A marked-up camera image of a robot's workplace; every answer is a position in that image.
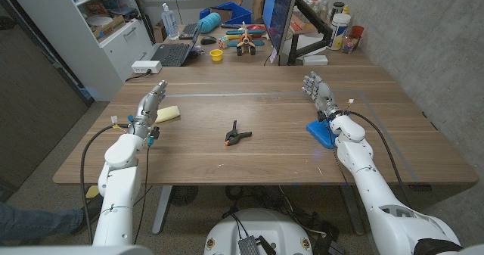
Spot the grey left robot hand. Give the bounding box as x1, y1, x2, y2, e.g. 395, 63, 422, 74
128, 79, 169, 138

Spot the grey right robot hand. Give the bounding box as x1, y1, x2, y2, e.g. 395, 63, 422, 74
301, 71, 341, 122

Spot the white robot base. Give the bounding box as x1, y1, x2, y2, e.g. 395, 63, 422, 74
203, 208, 314, 255

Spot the yellow sponge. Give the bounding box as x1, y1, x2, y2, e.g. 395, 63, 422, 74
154, 105, 182, 124

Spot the clear hand sanitizer bottle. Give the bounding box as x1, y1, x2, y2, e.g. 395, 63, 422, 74
161, 2, 180, 41

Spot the black spring clip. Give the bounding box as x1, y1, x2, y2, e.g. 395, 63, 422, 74
225, 120, 253, 147

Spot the small white box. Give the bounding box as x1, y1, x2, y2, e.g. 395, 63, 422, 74
302, 54, 329, 67

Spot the white power strip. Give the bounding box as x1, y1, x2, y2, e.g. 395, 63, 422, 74
131, 60, 163, 75

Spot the black laptop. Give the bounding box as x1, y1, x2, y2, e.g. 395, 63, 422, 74
150, 27, 201, 67

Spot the white wipes canister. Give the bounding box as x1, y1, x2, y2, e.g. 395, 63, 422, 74
327, 12, 352, 51

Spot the dark lidded bottle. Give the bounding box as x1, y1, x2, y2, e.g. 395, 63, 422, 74
330, 1, 346, 21

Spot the black keyboard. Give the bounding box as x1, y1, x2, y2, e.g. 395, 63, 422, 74
178, 22, 199, 41

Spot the cardboard box on shelf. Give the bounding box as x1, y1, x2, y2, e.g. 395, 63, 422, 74
92, 15, 126, 40

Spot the red bowl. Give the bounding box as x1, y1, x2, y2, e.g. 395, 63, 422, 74
247, 23, 268, 37

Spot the computer monitor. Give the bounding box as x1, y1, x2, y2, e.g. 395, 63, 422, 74
261, 0, 300, 55

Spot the wooden toy airplane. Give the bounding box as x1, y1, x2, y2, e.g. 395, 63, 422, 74
225, 21, 266, 57

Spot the black round fan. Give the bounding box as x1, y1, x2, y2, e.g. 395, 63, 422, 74
169, 185, 199, 207

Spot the white shelf cabinet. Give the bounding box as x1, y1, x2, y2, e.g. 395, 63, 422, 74
3, 0, 156, 103

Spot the grey table leg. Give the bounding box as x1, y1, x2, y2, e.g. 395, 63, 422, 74
340, 185, 366, 236
151, 185, 173, 236

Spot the teal yarn ball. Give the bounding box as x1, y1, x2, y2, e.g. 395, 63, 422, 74
197, 12, 222, 35

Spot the blue plastic bin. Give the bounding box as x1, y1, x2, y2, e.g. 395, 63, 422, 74
199, 1, 253, 26

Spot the person leg in jeans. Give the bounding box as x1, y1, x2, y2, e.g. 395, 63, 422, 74
0, 194, 104, 245

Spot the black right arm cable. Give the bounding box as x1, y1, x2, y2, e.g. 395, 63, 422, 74
342, 110, 411, 207

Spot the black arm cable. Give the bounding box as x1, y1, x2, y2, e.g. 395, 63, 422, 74
79, 123, 132, 245
342, 110, 411, 207

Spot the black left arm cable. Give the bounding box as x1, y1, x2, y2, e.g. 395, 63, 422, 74
79, 123, 132, 245

